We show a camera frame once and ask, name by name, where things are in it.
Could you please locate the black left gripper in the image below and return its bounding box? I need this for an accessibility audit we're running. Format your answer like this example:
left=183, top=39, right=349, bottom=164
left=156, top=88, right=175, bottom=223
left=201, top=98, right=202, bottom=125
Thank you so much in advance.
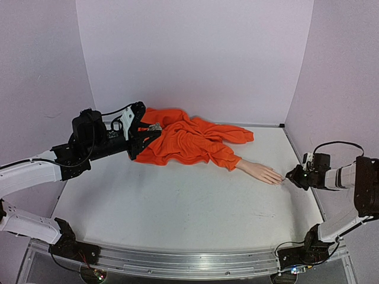
left=86, top=122, right=162, bottom=162

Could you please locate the clear nail polish bottle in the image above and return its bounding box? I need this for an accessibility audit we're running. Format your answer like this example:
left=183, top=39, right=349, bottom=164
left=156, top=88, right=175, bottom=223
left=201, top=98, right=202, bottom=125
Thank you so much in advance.
left=148, top=122, right=162, bottom=131

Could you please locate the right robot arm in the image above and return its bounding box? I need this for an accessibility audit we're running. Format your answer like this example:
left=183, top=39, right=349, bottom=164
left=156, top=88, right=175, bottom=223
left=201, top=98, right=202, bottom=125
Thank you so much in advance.
left=275, top=153, right=378, bottom=272

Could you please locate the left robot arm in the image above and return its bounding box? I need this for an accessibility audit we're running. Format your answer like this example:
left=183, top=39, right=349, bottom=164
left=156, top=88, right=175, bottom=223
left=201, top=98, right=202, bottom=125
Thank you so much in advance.
left=1, top=102, right=162, bottom=259

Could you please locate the mannequin hand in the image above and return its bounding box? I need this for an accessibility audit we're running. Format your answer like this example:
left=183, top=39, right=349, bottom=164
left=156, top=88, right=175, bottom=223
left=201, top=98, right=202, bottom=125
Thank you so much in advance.
left=236, top=159, right=284, bottom=185

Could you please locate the orange sweatshirt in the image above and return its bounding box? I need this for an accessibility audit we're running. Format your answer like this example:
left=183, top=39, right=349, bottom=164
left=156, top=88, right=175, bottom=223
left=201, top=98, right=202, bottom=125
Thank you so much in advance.
left=135, top=108, right=254, bottom=171

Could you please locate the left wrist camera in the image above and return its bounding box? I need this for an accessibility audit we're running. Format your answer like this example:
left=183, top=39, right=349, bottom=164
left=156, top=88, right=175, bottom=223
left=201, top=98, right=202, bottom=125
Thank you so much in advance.
left=111, top=106, right=137, bottom=141

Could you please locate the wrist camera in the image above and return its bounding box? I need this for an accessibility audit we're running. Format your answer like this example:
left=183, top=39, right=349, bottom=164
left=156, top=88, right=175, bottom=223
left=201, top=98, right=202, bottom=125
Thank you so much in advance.
left=303, top=152, right=314, bottom=172
left=111, top=106, right=137, bottom=141

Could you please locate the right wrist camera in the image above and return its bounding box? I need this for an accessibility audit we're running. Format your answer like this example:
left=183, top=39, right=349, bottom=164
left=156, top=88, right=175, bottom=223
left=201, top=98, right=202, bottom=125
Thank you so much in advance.
left=303, top=152, right=314, bottom=172

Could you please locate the black left camera cable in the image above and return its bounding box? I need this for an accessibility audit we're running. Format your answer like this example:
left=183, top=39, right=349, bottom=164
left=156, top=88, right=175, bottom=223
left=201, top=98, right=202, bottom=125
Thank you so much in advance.
left=99, top=103, right=134, bottom=117

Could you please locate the black camera cable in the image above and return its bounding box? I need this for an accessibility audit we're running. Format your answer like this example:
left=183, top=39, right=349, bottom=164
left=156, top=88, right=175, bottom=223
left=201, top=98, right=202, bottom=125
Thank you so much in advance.
left=99, top=103, right=134, bottom=117
left=313, top=141, right=365, bottom=157

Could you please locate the black right camera cable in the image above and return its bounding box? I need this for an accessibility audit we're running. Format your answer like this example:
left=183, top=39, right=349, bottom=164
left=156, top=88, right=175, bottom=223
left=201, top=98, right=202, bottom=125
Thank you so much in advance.
left=313, top=141, right=365, bottom=157

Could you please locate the aluminium front rail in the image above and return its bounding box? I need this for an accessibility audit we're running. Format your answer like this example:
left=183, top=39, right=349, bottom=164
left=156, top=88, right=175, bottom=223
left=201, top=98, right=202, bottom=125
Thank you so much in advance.
left=18, top=236, right=357, bottom=283

